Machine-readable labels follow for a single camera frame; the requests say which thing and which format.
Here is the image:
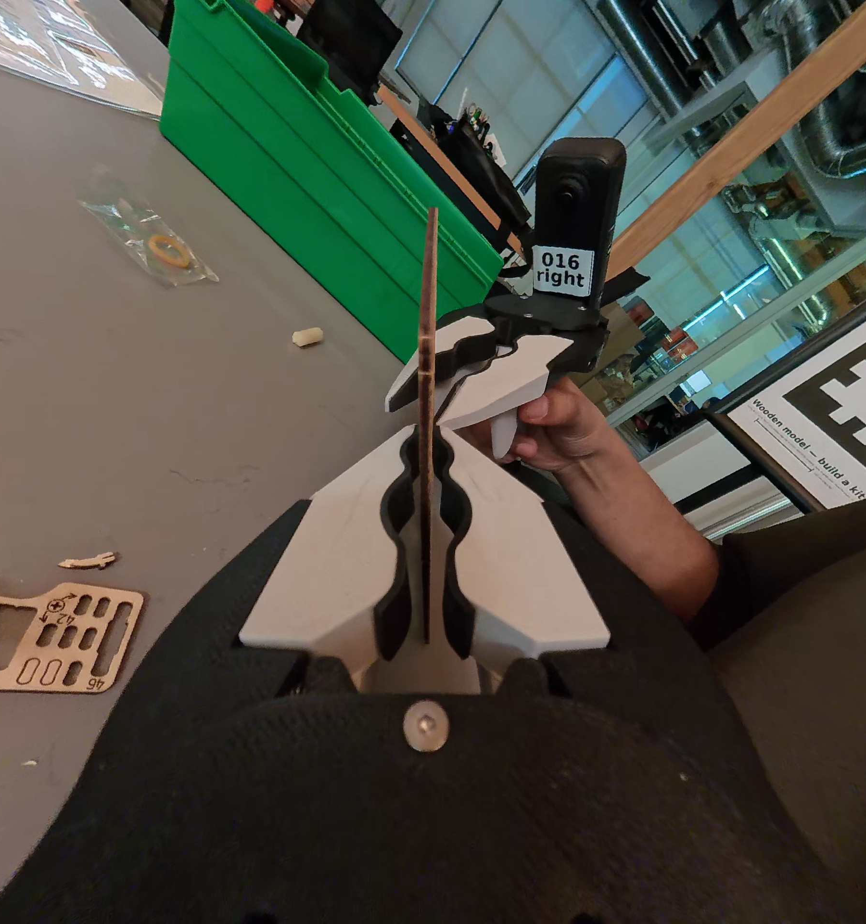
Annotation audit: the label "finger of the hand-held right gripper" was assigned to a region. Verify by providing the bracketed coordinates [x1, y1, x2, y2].
[439, 334, 577, 464]
[384, 316, 502, 414]

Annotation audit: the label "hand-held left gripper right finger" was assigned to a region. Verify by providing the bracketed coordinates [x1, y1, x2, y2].
[439, 426, 612, 695]

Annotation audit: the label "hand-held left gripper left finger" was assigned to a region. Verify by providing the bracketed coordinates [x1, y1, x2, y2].
[240, 424, 423, 694]

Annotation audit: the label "wooden sheet with gear holes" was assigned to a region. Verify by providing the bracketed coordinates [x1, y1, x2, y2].
[417, 208, 441, 643]

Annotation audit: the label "person's right forearm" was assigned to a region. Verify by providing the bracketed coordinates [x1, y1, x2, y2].
[556, 448, 719, 622]

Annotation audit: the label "grey desk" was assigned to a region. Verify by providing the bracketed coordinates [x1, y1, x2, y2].
[0, 61, 434, 924]

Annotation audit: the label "person's right hand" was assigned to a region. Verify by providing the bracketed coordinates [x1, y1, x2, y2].
[512, 375, 625, 477]

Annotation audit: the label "black organizer with pens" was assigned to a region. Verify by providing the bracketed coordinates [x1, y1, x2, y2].
[404, 101, 531, 254]

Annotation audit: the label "wooden beam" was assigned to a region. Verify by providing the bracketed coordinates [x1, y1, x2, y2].
[606, 0, 866, 279]

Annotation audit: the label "small wooden keypad-shaped sheet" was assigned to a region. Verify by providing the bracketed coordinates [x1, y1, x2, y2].
[0, 583, 147, 695]

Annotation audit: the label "small bag with rubber bands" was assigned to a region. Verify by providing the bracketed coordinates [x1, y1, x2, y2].
[78, 167, 219, 288]

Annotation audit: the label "green plastic bin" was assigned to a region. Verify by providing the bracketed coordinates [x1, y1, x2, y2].
[160, 0, 506, 362]

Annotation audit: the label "framed marker sign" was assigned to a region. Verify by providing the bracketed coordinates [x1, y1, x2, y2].
[703, 299, 866, 513]

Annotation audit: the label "person's dark clothing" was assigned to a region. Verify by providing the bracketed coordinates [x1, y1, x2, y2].
[686, 527, 866, 924]

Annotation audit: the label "silver ventilation ducts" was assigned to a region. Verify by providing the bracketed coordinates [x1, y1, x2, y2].
[592, 0, 866, 181]

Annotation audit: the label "clear plastic wrapper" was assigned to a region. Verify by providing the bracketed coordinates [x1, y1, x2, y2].
[0, 0, 167, 120]

